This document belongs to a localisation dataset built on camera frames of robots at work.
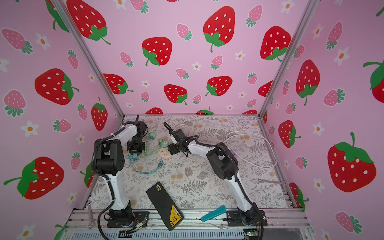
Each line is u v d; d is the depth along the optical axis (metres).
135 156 0.91
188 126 1.11
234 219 0.73
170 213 0.74
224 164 0.57
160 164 0.94
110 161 0.56
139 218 0.75
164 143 0.96
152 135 1.06
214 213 0.76
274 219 0.76
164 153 0.96
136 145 0.84
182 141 0.79
